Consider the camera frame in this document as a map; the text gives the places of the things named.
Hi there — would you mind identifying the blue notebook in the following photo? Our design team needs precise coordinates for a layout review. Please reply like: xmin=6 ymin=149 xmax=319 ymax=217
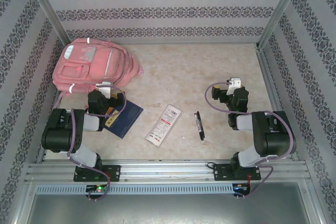
xmin=101 ymin=100 xmax=144 ymax=139

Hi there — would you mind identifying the pink school backpack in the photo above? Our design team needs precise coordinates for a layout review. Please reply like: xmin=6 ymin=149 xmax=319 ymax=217
xmin=51 ymin=37 xmax=144 ymax=96

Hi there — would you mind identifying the white stationery package with barcode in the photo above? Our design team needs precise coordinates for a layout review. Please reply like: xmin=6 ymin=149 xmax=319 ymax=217
xmin=145 ymin=104 xmax=183 ymax=146

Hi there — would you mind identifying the circuit board green light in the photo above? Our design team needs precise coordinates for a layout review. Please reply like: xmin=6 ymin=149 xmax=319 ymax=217
xmin=86 ymin=184 xmax=110 ymax=194

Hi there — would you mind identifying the circuit board blue light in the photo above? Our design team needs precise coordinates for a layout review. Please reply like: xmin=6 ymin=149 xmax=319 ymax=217
xmin=233 ymin=183 xmax=250 ymax=192

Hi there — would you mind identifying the aluminium front upright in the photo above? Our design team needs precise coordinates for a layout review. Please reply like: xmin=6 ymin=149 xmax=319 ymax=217
xmin=9 ymin=179 xmax=36 ymax=224
xmin=299 ymin=182 xmax=328 ymax=224

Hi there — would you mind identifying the grey metal panel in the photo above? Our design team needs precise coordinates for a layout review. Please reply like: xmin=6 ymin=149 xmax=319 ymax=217
xmin=26 ymin=194 xmax=316 ymax=224

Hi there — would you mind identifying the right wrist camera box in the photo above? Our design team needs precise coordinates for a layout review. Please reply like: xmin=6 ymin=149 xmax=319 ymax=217
xmin=227 ymin=77 xmax=242 ymax=89

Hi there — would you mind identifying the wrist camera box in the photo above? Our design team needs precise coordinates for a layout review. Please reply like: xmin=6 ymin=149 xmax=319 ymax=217
xmin=227 ymin=77 xmax=242 ymax=89
xmin=95 ymin=81 xmax=113 ymax=98

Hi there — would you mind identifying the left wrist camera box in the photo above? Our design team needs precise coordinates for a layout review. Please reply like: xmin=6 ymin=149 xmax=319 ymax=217
xmin=95 ymin=81 xmax=113 ymax=98

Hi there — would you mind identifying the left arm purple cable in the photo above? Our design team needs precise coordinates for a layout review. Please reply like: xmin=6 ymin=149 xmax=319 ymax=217
xmin=67 ymin=84 xmax=128 ymax=202

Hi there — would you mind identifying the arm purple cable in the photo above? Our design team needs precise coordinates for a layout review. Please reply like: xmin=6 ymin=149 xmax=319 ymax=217
xmin=67 ymin=84 xmax=128 ymax=202
xmin=205 ymin=82 xmax=297 ymax=201

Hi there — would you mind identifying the aluminium side rail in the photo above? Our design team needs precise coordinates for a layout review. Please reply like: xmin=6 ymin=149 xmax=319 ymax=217
xmin=35 ymin=91 xmax=64 ymax=163
xmin=256 ymin=45 xmax=300 ymax=162

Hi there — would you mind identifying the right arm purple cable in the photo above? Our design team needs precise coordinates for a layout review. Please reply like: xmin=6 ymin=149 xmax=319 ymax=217
xmin=205 ymin=82 xmax=297 ymax=201

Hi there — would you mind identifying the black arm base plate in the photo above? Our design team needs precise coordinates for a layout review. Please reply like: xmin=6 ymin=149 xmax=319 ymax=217
xmin=73 ymin=165 xmax=121 ymax=183
xmin=213 ymin=163 xmax=262 ymax=182

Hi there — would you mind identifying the aluminium mounting rail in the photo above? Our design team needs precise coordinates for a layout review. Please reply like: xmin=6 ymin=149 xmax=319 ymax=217
xmin=25 ymin=158 xmax=308 ymax=183

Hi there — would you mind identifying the aluminium frame post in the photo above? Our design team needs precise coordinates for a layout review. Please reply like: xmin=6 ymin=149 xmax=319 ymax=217
xmin=256 ymin=0 xmax=308 ymax=51
xmin=23 ymin=0 xmax=65 ymax=42

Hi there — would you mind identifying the grey slotted cable duct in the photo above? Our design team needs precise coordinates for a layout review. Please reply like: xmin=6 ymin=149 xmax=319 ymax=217
xmin=35 ymin=184 xmax=251 ymax=196

